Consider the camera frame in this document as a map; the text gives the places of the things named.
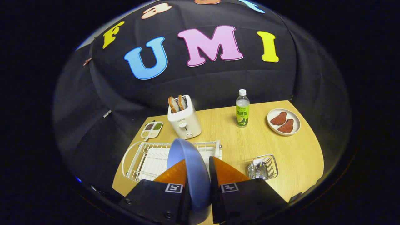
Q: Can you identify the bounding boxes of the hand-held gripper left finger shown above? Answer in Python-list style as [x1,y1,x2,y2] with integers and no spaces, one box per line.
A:
[118,159,192,225]

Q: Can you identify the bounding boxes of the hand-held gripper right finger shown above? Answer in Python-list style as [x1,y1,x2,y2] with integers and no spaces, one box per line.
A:
[208,156,288,225]

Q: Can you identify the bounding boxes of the blue plate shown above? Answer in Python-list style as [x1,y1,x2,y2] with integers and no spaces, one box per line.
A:
[166,138,212,225]

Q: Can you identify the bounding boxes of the white wire dish rack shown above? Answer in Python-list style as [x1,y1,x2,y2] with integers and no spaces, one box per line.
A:
[122,140,223,183]

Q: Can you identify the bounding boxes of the white-tipped metal spoon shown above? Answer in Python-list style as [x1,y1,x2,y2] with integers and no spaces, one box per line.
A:
[255,158,272,172]

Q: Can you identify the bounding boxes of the silver wire basket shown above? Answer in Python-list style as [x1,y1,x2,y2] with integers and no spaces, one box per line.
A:
[247,154,279,181]

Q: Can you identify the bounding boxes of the white plate with meat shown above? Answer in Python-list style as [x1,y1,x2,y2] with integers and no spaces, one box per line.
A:
[267,108,301,136]

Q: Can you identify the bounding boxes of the white compartment seasoning tray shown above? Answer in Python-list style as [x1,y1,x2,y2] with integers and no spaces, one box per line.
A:
[140,121,163,139]

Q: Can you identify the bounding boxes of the white toaster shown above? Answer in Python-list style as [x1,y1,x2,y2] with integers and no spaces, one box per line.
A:
[167,95,202,140]

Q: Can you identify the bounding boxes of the green label drink bottle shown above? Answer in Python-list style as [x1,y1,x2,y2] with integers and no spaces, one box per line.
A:
[236,89,250,128]

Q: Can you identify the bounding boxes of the red meat piece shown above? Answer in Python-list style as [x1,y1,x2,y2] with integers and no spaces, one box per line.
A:
[277,119,294,134]
[270,112,287,126]

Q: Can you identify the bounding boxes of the black backdrop cloth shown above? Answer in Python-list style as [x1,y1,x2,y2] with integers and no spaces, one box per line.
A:
[52,0,352,200]

